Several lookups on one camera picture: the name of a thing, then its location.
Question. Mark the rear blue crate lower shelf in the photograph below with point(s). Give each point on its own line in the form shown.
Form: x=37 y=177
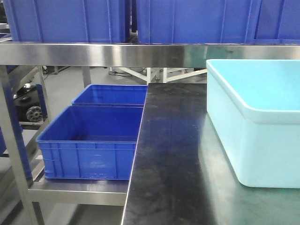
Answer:
x=112 y=95

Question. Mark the front blue crate lower shelf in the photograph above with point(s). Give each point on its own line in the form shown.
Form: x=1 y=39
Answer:
x=91 y=143

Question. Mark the large blue crate upper shelf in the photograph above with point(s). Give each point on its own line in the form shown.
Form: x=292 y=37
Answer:
x=65 y=21

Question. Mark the stainless steel centre shelf rack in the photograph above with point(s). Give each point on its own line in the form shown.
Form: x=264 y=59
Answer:
x=86 y=55

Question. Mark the light cyan plastic tub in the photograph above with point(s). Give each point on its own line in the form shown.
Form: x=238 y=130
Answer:
x=254 y=106

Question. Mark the black wheeled cart base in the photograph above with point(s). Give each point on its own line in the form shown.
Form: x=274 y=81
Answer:
x=30 y=103

